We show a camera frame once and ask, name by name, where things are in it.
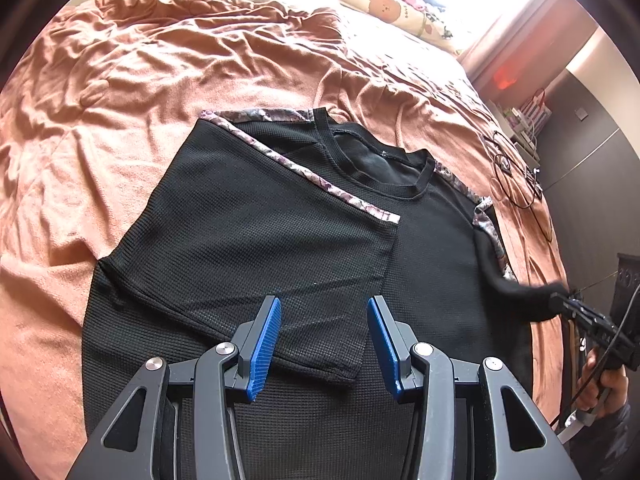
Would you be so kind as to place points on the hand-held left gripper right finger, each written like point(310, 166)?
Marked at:
point(385, 345)

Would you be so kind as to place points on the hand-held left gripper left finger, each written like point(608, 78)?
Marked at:
point(262, 350)

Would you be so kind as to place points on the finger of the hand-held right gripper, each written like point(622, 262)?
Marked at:
point(560, 304)

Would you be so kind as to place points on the black shirt with floral trim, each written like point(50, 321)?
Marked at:
point(250, 240)

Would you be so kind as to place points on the person's right forearm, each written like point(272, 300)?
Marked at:
point(610, 442)

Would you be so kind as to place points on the person's right hand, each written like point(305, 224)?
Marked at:
point(617, 390)

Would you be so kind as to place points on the dark wardrobe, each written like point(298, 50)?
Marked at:
point(590, 160)

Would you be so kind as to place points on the pink curtain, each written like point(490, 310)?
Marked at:
point(520, 35)

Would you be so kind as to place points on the brown blanket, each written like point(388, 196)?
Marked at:
point(150, 85)

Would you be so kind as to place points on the bear-print pillow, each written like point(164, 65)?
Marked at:
point(390, 5)

